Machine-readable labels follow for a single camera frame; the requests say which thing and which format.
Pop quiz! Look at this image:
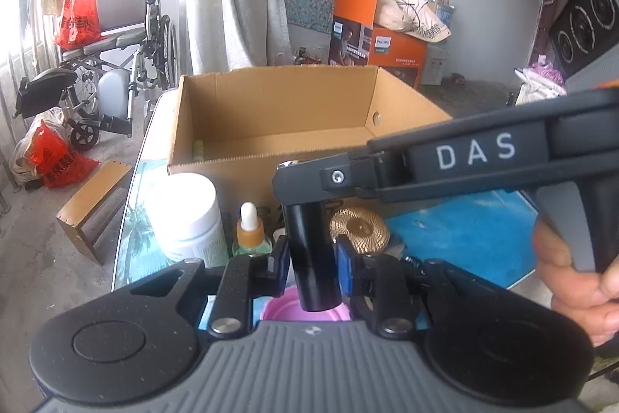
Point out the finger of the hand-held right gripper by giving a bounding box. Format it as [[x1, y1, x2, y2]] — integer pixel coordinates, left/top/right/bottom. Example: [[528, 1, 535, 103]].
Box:
[[272, 152, 373, 207]]

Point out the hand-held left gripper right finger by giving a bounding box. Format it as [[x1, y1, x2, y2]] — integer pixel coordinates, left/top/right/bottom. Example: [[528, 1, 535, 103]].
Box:
[[335, 235, 490, 339]]

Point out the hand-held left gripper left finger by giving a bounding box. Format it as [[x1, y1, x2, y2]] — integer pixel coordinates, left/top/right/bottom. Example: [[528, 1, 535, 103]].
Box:
[[130, 236, 294, 342]]

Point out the black cylindrical bottle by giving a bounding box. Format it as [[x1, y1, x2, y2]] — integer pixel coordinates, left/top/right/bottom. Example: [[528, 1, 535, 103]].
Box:
[[282, 201, 340, 313]]

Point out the gold wire mesh disc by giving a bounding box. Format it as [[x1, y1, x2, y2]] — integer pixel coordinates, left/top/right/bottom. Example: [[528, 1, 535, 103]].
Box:
[[329, 205, 390, 255]]

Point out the cardboard box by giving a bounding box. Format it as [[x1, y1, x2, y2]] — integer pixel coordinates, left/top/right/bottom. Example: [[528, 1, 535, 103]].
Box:
[[167, 65, 454, 223]]

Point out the person's right hand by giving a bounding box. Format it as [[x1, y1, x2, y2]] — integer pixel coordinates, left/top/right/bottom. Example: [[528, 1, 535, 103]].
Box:
[[532, 214, 619, 347]]

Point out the pink lid container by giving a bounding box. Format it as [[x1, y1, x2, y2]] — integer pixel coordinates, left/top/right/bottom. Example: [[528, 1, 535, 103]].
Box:
[[260, 286, 350, 323]]

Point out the green dropper bottle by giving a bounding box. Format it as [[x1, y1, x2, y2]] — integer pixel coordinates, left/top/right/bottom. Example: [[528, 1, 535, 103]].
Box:
[[231, 202, 274, 258]]

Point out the pink and white cloth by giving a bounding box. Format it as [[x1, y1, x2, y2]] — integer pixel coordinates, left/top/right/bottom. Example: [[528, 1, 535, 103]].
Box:
[[514, 59, 568, 105]]

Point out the white carton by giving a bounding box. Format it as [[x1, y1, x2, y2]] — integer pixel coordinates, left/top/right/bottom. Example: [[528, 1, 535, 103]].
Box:
[[425, 39, 451, 86]]

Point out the white plastic jar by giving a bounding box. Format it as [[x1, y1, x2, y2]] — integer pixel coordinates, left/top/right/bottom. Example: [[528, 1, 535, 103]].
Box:
[[144, 173, 231, 267]]

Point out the wide orange carton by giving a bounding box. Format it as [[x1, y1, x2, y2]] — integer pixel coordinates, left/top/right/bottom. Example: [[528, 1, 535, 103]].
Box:
[[369, 25, 429, 91]]

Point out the cream fabric bag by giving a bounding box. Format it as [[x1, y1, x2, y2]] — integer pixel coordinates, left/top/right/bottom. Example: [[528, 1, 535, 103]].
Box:
[[376, 0, 453, 43]]

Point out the tall orange carton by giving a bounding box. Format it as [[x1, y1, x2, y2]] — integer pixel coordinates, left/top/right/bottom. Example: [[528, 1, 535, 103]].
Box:
[[328, 0, 380, 67]]

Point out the wooden stool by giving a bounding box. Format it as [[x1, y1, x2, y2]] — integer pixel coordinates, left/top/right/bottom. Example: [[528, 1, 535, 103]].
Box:
[[55, 161, 134, 267]]

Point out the folding wheelchair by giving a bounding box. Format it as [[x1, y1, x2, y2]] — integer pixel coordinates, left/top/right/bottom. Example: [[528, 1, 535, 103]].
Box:
[[57, 0, 181, 151]]

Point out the red plastic bag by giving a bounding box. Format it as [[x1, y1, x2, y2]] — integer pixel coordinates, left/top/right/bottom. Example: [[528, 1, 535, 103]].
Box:
[[28, 120, 101, 189], [53, 0, 103, 51]]

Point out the black padded cushion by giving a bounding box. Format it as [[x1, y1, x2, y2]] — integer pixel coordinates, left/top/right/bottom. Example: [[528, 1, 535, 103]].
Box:
[[14, 68, 79, 120]]

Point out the metal window railing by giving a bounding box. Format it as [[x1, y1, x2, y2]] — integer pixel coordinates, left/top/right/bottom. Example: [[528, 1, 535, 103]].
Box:
[[0, 0, 51, 201]]

